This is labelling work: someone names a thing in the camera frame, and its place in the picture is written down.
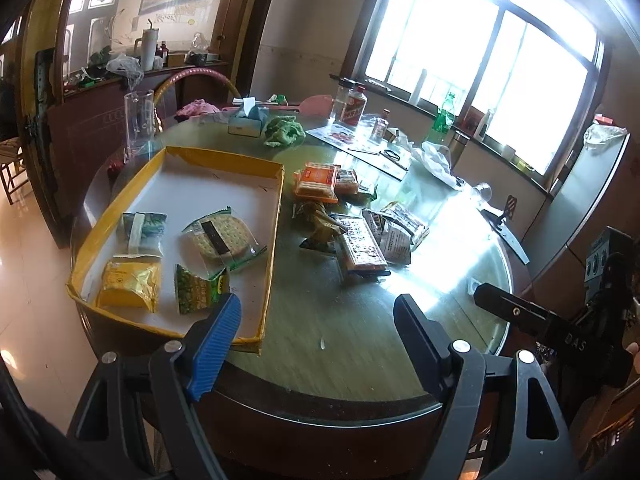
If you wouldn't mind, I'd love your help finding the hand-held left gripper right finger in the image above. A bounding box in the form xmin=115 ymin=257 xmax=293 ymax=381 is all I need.
xmin=393 ymin=294 xmax=581 ymax=480

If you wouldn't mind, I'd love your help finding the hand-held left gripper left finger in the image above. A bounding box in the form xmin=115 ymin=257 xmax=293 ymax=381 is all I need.
xmin=67 ymin=292 xmax=243 ymax=480

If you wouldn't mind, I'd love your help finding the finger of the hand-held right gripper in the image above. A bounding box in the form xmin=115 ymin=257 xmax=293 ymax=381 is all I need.
xmin=474 ymin=282 xmax=557 ymax=350

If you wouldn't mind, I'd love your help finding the silver printed snack packet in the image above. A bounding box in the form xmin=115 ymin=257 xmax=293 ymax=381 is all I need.
xmin=362 ymin=208 xmax=413 ymax=266

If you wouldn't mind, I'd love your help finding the dark printed snack packet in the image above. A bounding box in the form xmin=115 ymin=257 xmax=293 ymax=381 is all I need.
xmin=380 ymin=201 xmax=431 ymax=251

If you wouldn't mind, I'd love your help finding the green and tan snack packet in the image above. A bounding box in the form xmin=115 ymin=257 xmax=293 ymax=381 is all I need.
xmin=299 ymin=210 xmax=351 ymax=253

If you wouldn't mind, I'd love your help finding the yellow cardboard tray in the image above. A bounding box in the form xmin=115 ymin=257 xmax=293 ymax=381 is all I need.
xmin=66 ymin=146 xmax=284 ymax=358

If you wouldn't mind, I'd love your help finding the green pea snack packet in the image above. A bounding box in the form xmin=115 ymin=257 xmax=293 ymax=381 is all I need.
xmin=173 ymin=264 xmax=232 ymax=316

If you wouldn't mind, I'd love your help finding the grey cabinet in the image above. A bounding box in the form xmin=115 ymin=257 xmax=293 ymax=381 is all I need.
xmin=520 ymin=130 xmax=632 ymax=306

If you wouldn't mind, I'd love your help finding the round cracker packet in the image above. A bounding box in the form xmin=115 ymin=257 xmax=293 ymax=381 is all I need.
xmin=181 ymin=206 xmax=268 ymax=273

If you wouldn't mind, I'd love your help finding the yellow foil snack packet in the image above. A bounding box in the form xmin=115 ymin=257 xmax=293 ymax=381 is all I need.
xmin=95 ymin=255 xmax=163 ymax=313

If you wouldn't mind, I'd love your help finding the tipped drinking glass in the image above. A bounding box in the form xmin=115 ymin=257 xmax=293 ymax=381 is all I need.
xmin=469 ymin=182 xmax=496 ymax=206

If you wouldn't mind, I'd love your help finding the round wooden glass-topped table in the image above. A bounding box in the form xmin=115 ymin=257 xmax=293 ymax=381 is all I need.
xmin=70 ymin=105 xmax=533 ymax=480

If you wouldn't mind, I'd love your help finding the green white snack packet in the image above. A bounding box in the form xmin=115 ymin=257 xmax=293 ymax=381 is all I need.
xmin=122 ymin=211 xmax=168 ymax=256

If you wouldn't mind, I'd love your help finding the white plastic bag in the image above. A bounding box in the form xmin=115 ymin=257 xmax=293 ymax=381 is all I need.
xmin=400 ymin=141 xmax=468 ymax=191

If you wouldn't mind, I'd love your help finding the small brown snack packet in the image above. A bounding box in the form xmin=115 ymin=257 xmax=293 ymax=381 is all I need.
xmin=334 ymin=169 xmax=361 ymax=196

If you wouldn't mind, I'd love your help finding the steel thermos flask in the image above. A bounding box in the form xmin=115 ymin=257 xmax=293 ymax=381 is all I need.
xmin=447 ymin=130 xmax=471 ymax=161

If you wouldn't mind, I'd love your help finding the orange cracker packet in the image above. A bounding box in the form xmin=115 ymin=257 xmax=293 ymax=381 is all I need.
xmin=292 ymin=162 xmax=341 ymax=205

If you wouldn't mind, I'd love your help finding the green plastic bottle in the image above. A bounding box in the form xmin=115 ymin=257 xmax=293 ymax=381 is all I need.
xmin=427 ymin=92 xmax=458 ymax=146

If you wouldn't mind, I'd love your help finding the printed paper sheet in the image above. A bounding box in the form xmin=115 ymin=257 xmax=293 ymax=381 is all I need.
xmin=306 ymin=122 xmax=411 ymax=181

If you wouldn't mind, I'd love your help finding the small glass bottle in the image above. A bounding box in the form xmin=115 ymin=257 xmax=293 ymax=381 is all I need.
xmin=370 ymin=108 xmax=392 ymax=143

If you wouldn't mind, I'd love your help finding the tissue box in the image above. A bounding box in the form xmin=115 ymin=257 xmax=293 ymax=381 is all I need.
xmin=227 ymin=96 xmax=268 ymax=137

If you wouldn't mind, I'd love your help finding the green cloth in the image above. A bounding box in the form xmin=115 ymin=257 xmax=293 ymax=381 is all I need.
xmin=262 ymin=115 xmax=307 ymax=148

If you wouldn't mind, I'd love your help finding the clear glass jug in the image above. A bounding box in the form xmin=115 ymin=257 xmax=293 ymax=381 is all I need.
xmin=123 ymin=89 xmax=157 ymax=158

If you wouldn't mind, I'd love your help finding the pink cloth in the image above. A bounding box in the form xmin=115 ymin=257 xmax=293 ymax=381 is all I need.
xmin=175 ymin=99 xmax=221 ymax=118

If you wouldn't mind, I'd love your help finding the white red-label liquor bottle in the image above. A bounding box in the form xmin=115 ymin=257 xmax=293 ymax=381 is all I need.
xmin=340 ymin=85 xmax=368 ymax=127

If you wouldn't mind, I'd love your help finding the black-lidded glass jar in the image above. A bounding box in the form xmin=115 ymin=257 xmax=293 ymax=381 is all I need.
xmin=331 ymin=78 xmax=357 ymax=118

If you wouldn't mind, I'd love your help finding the pink hand fan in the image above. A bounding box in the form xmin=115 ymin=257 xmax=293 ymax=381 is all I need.
xmin=299 ymin=94 xmax=333 ymax=120

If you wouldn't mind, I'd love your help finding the dark wooden sideboard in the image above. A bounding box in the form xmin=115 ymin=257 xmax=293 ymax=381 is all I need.
xmin=47 ymin=62 xmax=236 ymax=248

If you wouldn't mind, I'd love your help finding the pink yellow hula hoop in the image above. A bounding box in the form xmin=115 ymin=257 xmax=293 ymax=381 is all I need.
xmin=150 ymin=67 xmax=243 ymax=126

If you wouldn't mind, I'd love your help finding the wooden chair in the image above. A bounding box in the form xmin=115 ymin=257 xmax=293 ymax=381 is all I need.
xmin=0 ymin=137 xmax=26 ymax=206

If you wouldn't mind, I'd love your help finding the large window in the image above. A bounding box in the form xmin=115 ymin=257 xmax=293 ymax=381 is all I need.
xmin=345 ymin=0 xmax=608 ymax=191

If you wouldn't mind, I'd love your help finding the clear crumpled plastic bag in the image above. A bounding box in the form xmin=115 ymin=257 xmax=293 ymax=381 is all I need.
xmin=106 ymin=54 xmax=145 ymax=88

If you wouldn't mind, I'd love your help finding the white tumbler with straw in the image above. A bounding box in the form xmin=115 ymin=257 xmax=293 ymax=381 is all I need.
xmin=140 ymin=22 xmax=163 ymax=72

